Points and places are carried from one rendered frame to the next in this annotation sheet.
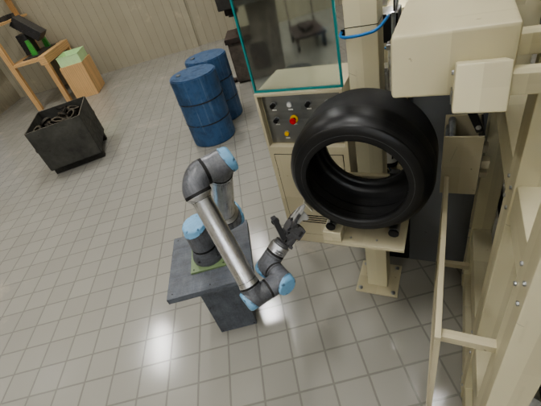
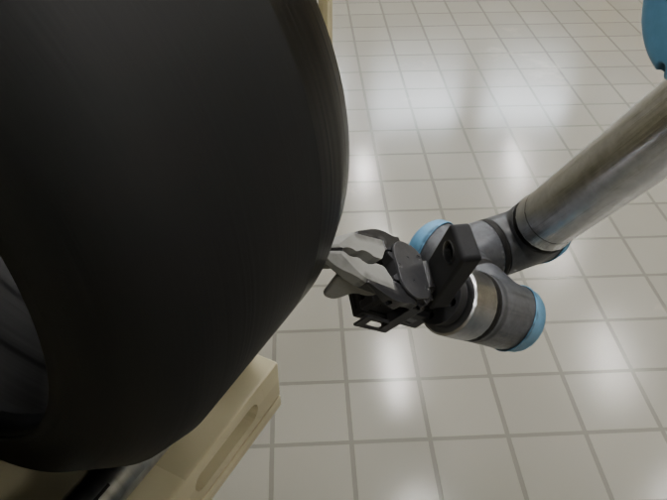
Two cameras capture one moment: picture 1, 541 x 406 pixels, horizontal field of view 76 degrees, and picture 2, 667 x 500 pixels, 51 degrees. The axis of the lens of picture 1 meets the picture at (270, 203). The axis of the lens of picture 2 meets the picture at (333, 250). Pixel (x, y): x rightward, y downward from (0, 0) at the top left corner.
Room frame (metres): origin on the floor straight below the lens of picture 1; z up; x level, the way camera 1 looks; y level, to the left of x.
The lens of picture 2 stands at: (1.76, -0.18, 1.48)
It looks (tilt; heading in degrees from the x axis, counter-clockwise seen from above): 39 degrees down; 175
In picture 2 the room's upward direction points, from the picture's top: straight up
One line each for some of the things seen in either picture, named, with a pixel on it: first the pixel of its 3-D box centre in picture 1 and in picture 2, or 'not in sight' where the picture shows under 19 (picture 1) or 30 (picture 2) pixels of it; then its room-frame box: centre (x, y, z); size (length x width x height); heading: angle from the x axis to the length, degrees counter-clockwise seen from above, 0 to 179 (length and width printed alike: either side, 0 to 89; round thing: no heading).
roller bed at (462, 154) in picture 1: (460, 154); not in sight; (1.22, -0.89, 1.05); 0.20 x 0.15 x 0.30; 147
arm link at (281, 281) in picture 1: (278, 279); (455, 263); (1.00, 0.06, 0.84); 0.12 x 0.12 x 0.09; 21
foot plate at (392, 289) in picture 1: (379, 277); not in sight; (1.47, -0.57, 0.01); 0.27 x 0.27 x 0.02; 57
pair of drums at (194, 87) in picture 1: (209, 95); not in sight; (4.76, 0.37, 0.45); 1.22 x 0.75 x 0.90; 177
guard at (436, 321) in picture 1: (437, 287); not in sight; (0.87, -0.60, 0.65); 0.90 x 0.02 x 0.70; 147
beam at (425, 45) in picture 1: (451, 23); not in sight; (0.98, -0.63, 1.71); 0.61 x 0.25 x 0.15; 147
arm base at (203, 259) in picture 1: (206, 248); not in sight; (1.54, 0.44, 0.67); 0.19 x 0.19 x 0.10
